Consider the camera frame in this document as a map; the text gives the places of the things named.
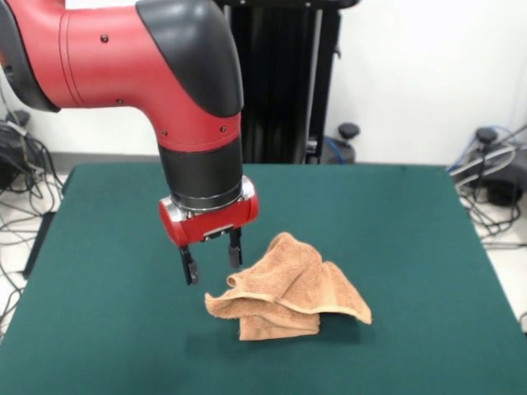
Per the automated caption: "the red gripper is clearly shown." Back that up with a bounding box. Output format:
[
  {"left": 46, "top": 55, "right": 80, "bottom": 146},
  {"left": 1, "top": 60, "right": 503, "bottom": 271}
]
[{"left": 158, "top": 174, "right": 260, "bottom": 286}]

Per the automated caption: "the tan terry towel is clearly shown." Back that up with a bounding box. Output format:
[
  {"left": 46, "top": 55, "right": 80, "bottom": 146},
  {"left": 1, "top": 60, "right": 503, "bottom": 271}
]
[{"left": 204, "top": 231, "right": 373, "bottom": 342}]

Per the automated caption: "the dark green table cloth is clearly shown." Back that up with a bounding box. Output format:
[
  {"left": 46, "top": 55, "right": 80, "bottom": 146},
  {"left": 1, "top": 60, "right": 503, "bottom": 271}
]
[{"left": 0, "top": 163, "right": 527, "bottom": 395}]

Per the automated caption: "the dark grey stand base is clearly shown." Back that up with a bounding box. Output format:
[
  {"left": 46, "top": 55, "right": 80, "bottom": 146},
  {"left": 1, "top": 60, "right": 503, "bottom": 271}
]
[
  {"left": 450, "top": 127, "right": 527, "bottom": 207},
  {"left": 0, "top": 121, "right": 30, "bottom": 190}
]

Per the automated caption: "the blue cable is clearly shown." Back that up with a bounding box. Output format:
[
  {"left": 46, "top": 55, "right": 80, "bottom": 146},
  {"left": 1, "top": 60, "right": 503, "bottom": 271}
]
[
  {"left": 323, "top": 137, "right": 351, "bottom": 165},
  {"left": 446, "top": 124, "right": 527, "bottom": 173}
]

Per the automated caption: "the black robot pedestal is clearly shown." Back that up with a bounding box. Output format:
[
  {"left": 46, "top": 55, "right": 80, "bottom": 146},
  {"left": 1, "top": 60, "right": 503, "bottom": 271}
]
[{"left": 222, "top": 0, "right": 361, "bottom": 165}]

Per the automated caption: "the black cable tangle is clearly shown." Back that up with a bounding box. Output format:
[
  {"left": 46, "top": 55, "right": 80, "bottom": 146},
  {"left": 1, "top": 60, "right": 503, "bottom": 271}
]
[
  {"left": 0, "top": 81, "right": 65, "bottom": 342},
  {"left": 448, "top": 123, "right": 527, "bottom": 334}
]

